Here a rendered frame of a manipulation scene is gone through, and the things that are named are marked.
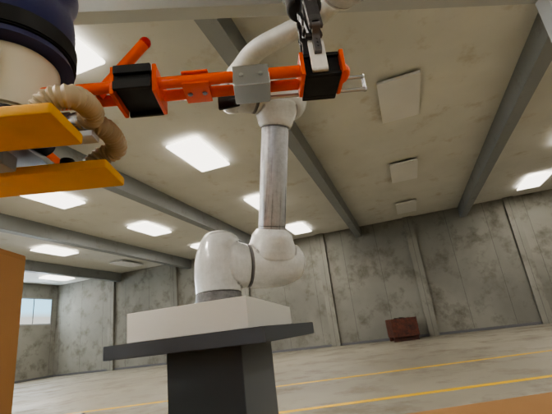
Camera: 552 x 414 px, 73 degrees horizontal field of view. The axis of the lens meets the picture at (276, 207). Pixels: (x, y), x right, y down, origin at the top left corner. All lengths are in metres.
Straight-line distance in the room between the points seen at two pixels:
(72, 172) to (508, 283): 13.60
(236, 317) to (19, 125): 0.66
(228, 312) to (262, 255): 0.33
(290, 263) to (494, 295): 12.69
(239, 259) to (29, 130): 0.79
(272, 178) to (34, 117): 0.87
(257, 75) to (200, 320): 0.66
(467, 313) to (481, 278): 1.21
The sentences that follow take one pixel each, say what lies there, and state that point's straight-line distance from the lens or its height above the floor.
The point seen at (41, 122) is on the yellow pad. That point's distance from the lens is 0.68.
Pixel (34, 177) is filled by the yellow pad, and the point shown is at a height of 1.07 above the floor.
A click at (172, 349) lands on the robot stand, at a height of 0.72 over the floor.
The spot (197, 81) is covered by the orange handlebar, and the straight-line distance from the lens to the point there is 0.75.
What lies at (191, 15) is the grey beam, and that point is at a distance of 3.31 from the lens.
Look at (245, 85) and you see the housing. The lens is 0.73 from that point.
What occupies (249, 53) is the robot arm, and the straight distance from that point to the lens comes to 1.22.
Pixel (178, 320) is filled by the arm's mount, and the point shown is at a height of 0.79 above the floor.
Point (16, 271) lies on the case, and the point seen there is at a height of 0.91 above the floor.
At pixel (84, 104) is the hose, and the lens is 0.71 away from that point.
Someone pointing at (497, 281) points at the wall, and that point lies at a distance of 13.92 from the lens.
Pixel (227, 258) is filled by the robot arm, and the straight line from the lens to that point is 1.28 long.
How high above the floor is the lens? 0.73
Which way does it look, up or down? 18 degrees up
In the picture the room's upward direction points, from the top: 7 degrees counter-clockwise
